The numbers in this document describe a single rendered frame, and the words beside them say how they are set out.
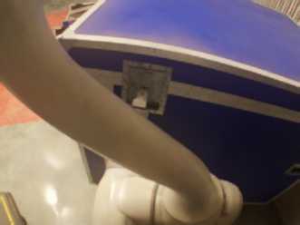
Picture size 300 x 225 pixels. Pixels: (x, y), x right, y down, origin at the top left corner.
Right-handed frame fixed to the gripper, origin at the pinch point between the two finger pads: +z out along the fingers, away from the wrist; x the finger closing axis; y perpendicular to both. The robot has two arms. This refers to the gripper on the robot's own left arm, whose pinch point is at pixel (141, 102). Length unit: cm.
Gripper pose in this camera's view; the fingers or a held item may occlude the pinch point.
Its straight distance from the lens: 61.0
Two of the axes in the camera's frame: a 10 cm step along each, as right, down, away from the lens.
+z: 1.4, -7.2, 6.8
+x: -1.2, 6.7, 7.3
